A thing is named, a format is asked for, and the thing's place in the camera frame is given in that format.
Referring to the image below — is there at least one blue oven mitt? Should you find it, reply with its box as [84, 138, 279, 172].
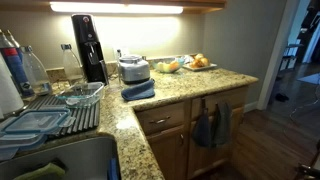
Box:
[192, 98, 211, 147]
[121, 79, 155, 101]

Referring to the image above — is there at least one blue oven mitt on counter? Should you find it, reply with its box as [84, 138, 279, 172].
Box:
[121, 79, 155, 101]

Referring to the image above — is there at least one glass fruit bowl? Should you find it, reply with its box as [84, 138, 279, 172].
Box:
[152, 58, 184, 73]

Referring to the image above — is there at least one silver food processor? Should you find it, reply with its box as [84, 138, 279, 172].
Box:
[119, 55, 150, 84]

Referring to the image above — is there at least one wooden cabinet door left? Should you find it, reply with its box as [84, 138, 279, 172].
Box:
[147, 125, 185, 180]

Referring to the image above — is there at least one wooden cabinet door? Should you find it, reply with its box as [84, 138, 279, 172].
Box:
[187, 107, 244, 179]
[147, 125, 185, 180]

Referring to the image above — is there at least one grey hanging dish towel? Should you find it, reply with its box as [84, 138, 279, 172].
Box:
[211, 101, 232, 147]

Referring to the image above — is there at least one clear glass baking dish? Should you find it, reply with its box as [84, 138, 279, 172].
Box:
[55, 82, 104, 108]

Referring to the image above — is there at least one grey ribbed drying mat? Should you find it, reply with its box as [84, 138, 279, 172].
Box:
[26, 95, 100, 139]

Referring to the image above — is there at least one clear plastic bottle right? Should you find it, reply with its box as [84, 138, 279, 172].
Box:
[61, 44, 84, 85]

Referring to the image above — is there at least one clear plastic bottle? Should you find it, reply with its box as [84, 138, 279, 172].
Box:
[20, 46, 52, 96]
[61, 44, 84, 85]

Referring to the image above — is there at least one wooden cabinet door right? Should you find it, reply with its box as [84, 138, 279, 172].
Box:
[187, 107, 244, 179]

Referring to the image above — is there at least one stainless steel sink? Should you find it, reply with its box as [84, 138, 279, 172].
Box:
[0, 136, 122, 180]

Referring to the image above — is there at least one blue-rimmed container lid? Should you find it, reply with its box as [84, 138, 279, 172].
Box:
[1, 108, 76, 135]

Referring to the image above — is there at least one clear plastic bottle left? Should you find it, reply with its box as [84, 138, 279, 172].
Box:
[20, 46, 52, 96]

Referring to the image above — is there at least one under-cabinet light strip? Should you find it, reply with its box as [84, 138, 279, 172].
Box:
[50, 1, 183, 14]

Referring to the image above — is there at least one green sponge cloth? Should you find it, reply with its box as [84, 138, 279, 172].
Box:
[13, 163, 66, 180]

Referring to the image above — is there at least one white paper towel roll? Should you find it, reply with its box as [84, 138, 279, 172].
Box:
[0, 55, 24, 119]

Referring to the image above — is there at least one blue-labelled bottle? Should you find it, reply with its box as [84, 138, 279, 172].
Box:
[0, 30, 34, 98]

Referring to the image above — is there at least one metal drawer handle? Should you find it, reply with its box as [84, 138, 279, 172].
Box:
[148, 116, 171, 124]

